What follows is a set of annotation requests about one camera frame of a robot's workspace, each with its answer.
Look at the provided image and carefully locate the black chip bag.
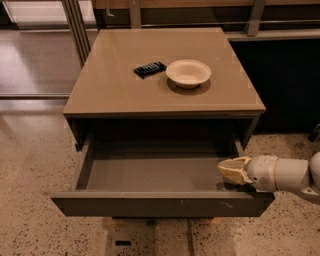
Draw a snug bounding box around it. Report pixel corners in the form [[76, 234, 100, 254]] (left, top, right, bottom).
[[134, 62, 167, 79]]

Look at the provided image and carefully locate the metal railing shelf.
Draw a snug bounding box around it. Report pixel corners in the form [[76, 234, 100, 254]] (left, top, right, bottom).
[[90, 0, 320, 41]]

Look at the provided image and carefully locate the black floor marker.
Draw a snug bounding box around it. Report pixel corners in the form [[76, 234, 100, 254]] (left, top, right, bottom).
[[115, 240, 131, 246]]

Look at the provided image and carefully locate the grey top drawer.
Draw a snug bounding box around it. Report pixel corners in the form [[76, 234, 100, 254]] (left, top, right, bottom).
[[51, 135, 274, 218]]

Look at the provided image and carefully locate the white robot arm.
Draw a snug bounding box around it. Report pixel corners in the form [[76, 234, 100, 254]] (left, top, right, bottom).
[[218, 153, 320, 204]]

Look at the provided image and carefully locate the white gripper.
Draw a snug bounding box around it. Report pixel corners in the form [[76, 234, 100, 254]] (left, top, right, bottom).
[[218, 155, 278, 192]]

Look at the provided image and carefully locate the metal window frame post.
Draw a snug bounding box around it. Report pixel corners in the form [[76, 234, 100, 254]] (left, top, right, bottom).
[[61, 0, 91, 66]]

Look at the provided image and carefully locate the white paper bowl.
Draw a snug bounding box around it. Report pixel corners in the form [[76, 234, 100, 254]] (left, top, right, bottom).
[[166, 59, 212, 89]]

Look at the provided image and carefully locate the grey drawer cabinet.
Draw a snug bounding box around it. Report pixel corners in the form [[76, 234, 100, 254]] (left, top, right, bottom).
[[63, 28, 265, 145]]

